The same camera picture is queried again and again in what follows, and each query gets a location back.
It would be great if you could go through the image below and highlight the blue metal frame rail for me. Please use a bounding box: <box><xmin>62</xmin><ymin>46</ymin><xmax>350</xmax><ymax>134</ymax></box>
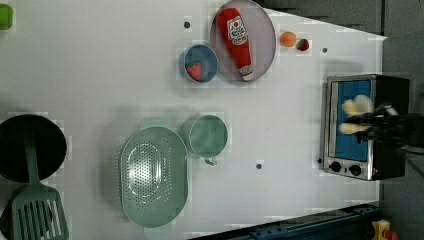
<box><xmin>191</xmin><ymin>204</ymin><xmax>382</xmax><ymax>240</ymax></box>

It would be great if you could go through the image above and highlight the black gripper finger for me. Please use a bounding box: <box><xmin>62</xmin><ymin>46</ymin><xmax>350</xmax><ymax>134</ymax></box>
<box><xmin>345</xmin><ymin>113</ymin><xmax>377</xmax><ymax>125</ymax></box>
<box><xmin>355</xmin><ymin>131</ymin><xmax>377</xmax><ymax>144</ymax></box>

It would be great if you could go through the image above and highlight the red plush strawberry in bowl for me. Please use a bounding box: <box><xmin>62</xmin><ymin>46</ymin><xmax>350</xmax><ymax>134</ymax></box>
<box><xmin>186</xmin><ymin>62</ymin><xmax>203</xmax><ymax>82</ymax></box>

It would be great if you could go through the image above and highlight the blue bowl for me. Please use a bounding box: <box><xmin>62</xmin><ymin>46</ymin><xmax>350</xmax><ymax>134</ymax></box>
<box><xmin>179</xmin><ymin>44</ymin><xmax>218</xmax><ymax>83</ymax></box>

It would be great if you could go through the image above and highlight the orange plush fruit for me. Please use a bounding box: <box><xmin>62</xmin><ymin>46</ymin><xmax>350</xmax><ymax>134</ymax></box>
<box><xmin>280</xmin><ymin>31</ymin><xmax>297</xmax><ymax>48</ymax></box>

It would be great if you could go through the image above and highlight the black silver toaster oven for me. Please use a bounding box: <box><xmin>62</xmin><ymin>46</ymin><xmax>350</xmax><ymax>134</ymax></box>
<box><xmin>322</xmin><ymin>74</ymin><xmax>410</xmax><ymax>181</ymax></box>

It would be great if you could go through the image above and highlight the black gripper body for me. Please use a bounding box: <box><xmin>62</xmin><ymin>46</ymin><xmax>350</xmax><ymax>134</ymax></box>
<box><xmin>374</xmin><ymin>104</ymin><xmax>424</xmax><ymax>148</ymax></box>

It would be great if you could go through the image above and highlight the green slotted spatula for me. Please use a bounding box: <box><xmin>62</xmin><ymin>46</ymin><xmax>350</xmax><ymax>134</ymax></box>
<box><xmin>12</xmin><ymin>130</ymin><xmax>69</xmax><ymax>240</ymax></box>

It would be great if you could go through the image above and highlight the black round pan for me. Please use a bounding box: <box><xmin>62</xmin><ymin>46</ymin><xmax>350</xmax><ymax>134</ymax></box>
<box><xmin>0</xmin><ymin>114</ymin><xmax>67</xmax><ymax>183</ymax></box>

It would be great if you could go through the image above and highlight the grey round plate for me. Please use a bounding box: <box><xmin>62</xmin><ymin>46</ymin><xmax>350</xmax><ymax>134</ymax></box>
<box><xmin>209</xmin><ymin>0</ymin><xmax>276</xmax><ymax>82</ymax></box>

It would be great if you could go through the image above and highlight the red plush ketchup bottle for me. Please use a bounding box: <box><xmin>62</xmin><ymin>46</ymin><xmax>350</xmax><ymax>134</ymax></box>
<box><xmin>217</xmin><ymin>8</ymin><xmax>253</xmax><ymax>81</ymax></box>

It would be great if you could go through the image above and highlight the small red plush strawberry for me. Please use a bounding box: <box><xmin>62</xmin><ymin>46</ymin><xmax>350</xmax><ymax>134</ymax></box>
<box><xmin>297</xmin><ymin>39</ymin><xmax>310</xmax><ymax>51</ymax></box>

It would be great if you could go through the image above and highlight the green oval colander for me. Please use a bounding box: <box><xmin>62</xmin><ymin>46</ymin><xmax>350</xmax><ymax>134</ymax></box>
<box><xmin>120</xmin><ymin>126</ymin><xmax>188</xmax><ymax>228</ymax></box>

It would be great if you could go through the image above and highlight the lime green object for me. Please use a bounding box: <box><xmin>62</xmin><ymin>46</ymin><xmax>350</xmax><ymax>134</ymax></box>
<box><xmin>0</xmin><ymin>3</ymin><xmax>14</xmax><ymax>30</ymax></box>

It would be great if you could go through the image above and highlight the green mug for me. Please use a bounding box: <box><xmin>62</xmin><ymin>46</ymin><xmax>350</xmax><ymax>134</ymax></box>
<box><xmin>185</xmin><ymin>115</ymin><xmax>228</xmax><ymax>166</ymax></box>

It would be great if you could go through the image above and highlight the yellow plush peeled banana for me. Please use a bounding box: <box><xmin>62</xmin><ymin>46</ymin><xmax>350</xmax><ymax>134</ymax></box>
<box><xmin>339</xmin><ymin>95</ymin><xmax>372</xmax><ymax>135</ymax></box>

